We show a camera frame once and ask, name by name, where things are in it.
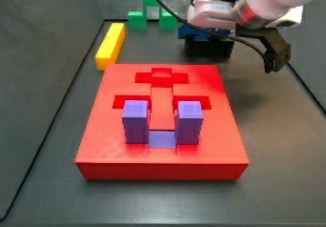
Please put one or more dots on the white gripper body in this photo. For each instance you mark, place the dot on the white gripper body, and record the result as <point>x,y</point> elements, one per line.
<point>211,14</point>

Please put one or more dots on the blue U-shaped block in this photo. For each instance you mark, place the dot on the blue U-shaped block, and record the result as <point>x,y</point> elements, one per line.
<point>191,34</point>

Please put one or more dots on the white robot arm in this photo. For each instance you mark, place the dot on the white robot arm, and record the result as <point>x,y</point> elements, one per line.
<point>252,14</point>

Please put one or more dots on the black angled fixture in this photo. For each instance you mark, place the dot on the black angled fixture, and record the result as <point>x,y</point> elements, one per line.
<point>208,48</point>

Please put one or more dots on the green arch block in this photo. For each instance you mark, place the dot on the green arch block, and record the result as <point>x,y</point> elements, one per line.
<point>137,18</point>

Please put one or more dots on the yellow long bar block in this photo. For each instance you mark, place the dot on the yellow long bar block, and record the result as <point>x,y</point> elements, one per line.
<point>109,46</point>

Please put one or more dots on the purple U-shaped block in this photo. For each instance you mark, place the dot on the purple U-shaped block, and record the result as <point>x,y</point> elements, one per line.
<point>163,128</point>

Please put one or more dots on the red slotted base block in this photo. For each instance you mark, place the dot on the red slotted base block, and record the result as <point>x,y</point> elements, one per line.
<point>106,158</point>

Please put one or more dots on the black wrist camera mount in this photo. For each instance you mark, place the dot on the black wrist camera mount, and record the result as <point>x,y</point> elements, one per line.
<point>276,54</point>

